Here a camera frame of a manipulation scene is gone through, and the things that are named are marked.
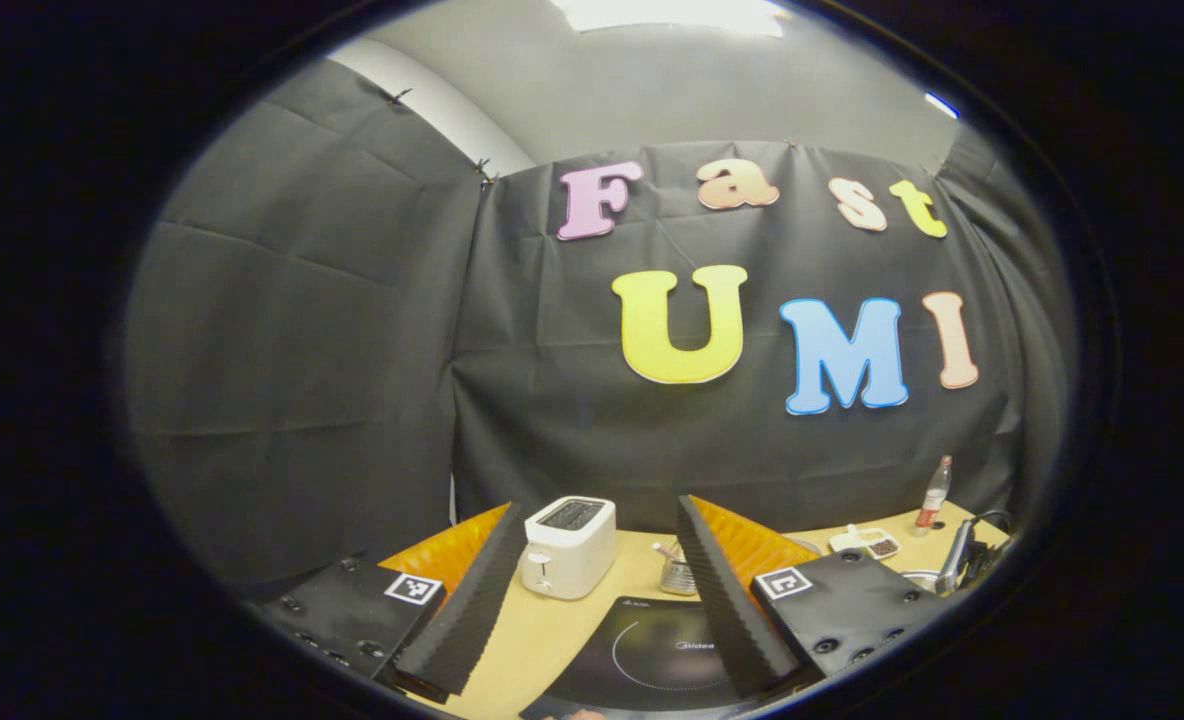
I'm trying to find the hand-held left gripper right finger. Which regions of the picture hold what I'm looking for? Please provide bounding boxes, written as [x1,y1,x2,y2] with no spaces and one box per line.
[674,495,963,701]

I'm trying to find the black induction cooktop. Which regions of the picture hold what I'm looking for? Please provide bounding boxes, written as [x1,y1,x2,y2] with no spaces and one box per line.
[519,596,753,716]

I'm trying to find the plastic bottle with red label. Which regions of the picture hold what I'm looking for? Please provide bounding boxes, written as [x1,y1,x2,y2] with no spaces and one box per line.
[914,455,953,538]

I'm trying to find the steel pot with black handles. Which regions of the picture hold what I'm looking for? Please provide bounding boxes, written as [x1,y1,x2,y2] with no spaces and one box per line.
[897,515,983,598]

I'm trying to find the wire mesh basket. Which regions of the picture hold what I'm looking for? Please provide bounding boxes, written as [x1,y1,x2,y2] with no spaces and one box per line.
[659,548,698,597]

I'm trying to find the white toaster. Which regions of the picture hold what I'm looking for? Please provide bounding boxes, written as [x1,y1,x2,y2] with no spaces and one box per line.
[518,496,617,601]

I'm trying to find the white divided bean dish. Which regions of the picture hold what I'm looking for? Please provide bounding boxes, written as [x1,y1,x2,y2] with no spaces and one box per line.
[829,524,901,560]

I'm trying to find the large ceiling light panel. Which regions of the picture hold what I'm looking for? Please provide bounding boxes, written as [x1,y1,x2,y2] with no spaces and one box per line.
[552,0,788,36]

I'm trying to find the black backdrop cloth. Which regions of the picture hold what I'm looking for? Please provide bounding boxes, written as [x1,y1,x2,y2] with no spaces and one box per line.
[122,55,1073,601]

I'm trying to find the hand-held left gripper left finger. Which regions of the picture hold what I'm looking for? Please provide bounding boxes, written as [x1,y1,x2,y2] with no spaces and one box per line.
[252,503,535,698]

